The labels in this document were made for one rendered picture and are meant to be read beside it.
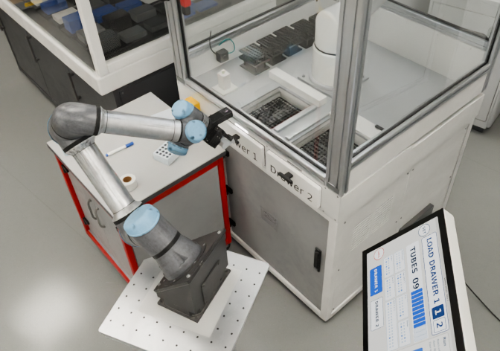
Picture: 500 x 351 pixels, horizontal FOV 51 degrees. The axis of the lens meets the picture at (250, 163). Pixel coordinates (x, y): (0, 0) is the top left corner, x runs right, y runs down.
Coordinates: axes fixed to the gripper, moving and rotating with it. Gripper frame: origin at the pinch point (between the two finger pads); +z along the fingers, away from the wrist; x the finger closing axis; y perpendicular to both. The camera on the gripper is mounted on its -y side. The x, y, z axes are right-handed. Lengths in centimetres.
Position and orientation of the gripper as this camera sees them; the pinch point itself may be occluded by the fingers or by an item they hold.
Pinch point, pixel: (231, 137)
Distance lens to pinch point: 216.1
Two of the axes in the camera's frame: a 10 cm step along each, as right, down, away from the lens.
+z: 4.7, 3.2, 8.2
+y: -6.0, 8.0, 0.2
